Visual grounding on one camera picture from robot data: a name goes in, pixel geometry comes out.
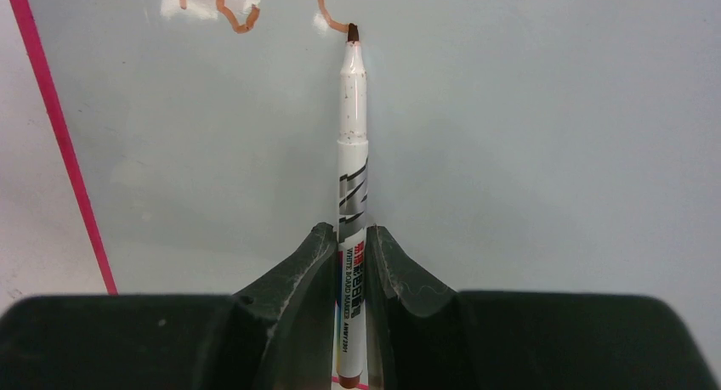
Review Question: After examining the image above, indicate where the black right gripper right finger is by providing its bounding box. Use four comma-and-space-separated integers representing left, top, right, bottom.
365, 226, 716, 389

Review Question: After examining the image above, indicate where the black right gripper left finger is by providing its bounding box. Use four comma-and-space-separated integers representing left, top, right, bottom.
1, 223, 337, 389

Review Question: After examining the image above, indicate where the white whiteboard marker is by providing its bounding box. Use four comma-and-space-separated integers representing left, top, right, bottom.
336, 24, 369, 389

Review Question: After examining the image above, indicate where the whiteboard with pink frame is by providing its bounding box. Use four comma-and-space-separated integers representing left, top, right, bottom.
1, 0, 720, 373

